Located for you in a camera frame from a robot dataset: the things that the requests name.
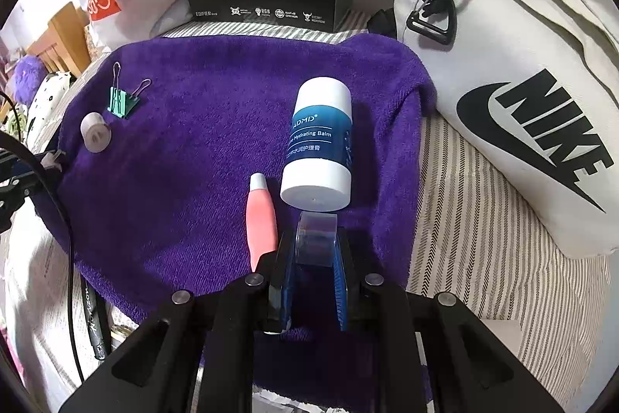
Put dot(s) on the small clear plastic box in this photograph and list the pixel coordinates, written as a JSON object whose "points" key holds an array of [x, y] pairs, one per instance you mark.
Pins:
{"points": [[315, 239]]}

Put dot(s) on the white and blue balm bottle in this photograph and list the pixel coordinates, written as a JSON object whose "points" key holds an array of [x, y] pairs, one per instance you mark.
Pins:
{"points": [[317, 142]]}

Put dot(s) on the purple towel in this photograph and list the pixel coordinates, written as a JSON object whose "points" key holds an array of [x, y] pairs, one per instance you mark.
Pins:
{"points": [[193, 180]]}

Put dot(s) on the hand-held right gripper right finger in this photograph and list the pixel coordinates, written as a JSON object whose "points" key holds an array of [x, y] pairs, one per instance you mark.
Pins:
{"points": [[341, 287]]}

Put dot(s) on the pink and white tube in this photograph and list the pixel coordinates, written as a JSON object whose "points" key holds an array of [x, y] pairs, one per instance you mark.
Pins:
{"points": [[261, 219]]}

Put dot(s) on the wooden rack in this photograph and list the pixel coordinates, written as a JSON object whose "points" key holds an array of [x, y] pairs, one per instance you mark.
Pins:
{"points": [[63, 35]]}

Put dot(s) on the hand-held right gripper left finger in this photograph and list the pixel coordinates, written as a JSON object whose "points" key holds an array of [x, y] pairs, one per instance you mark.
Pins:
{"points": [[283, 287]]}

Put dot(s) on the black lipstick tube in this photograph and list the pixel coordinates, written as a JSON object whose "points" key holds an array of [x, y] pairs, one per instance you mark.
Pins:
{"points": [[96, 321]]}

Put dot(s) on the newspaper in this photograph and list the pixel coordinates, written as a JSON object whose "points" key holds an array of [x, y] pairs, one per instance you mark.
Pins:
{"points": [[38, 321]]}

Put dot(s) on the white tape roll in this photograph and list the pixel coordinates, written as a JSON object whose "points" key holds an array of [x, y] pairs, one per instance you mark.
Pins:
{"points": [[96, 132]]}

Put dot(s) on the purple fluffy toy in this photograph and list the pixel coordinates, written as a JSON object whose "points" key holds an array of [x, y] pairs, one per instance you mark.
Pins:
{"points": [[26, 79]]}

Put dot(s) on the white polka dot cloth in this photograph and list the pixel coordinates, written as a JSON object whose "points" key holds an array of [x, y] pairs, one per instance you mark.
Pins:
{"points": [[48, 103]]}

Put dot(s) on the green binder clip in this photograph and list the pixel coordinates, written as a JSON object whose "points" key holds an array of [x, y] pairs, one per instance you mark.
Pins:
{"points": [[121, 103]]}

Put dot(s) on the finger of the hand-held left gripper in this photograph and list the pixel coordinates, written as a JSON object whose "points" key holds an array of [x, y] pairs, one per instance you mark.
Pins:
{"points": [[19, 168], [14, 197]]}

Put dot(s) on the grey waist bag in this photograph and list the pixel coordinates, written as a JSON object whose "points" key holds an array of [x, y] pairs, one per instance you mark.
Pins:
{"points": [[508, 31]]}

